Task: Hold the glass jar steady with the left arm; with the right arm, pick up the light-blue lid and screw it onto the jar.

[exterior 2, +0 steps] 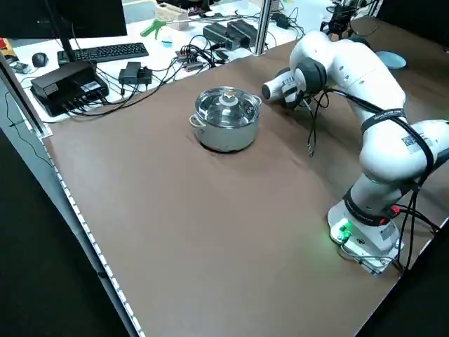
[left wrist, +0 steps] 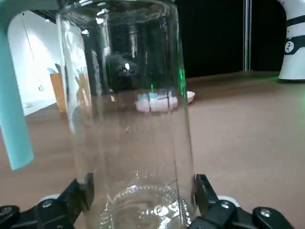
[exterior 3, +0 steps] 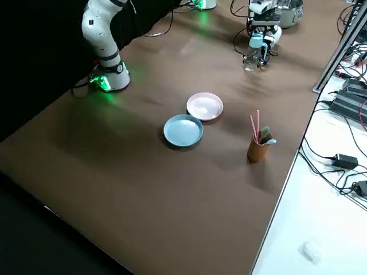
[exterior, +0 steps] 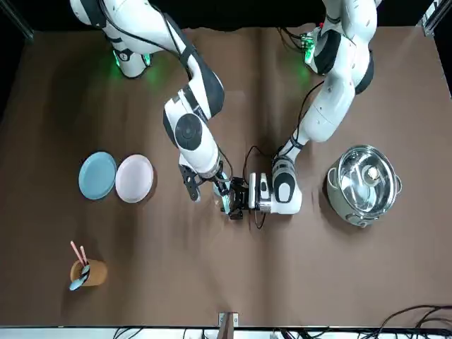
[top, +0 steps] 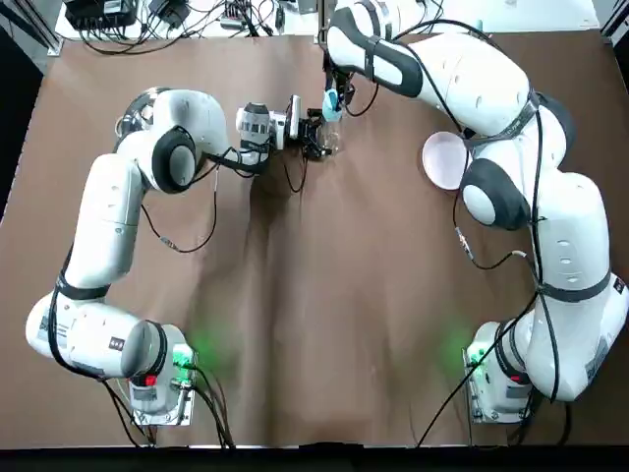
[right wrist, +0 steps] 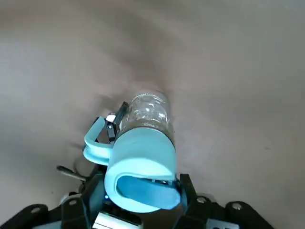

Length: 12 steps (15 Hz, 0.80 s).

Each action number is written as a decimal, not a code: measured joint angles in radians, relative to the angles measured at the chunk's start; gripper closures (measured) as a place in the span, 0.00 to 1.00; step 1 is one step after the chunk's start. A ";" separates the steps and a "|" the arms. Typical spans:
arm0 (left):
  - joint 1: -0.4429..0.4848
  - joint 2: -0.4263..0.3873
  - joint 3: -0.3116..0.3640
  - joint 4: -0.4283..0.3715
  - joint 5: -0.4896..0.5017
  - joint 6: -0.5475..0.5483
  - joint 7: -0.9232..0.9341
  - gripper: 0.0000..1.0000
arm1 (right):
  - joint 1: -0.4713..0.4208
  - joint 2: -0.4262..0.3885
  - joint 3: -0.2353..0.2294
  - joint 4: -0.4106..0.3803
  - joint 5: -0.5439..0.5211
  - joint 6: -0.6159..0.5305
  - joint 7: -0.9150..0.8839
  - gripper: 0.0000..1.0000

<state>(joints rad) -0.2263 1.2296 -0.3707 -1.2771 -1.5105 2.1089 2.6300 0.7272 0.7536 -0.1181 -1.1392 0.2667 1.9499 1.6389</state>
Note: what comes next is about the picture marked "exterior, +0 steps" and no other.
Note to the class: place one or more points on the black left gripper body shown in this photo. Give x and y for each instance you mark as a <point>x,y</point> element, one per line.
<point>244,197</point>

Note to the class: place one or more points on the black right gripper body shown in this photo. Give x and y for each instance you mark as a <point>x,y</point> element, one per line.
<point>213,181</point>

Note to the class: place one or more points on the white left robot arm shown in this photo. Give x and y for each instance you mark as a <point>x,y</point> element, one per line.
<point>332,106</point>

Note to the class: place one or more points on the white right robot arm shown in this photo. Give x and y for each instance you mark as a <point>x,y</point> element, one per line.
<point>190,134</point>

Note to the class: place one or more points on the glass pot lid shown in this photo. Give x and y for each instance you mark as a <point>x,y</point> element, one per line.
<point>360,183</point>

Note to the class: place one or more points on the pink plate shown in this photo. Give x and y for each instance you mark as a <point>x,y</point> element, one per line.
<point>134,178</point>

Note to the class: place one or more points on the steel cooking pot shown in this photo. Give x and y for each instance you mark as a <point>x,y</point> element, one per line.
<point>339,208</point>

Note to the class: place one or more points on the blue plate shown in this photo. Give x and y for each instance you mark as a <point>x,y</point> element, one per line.
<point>97,176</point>

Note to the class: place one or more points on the pink chopstick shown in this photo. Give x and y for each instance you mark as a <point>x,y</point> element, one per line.
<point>83,252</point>
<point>76,250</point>

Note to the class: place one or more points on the grey-green spoon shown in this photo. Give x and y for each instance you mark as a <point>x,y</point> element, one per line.
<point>85,270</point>

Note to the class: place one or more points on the light-blue spoon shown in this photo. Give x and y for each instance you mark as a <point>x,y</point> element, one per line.
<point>75,284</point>

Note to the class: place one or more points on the aluminium profile post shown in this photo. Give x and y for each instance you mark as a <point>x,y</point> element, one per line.
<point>227,326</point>

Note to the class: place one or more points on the aluminium frame rail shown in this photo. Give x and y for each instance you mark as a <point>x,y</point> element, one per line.
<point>432,17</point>

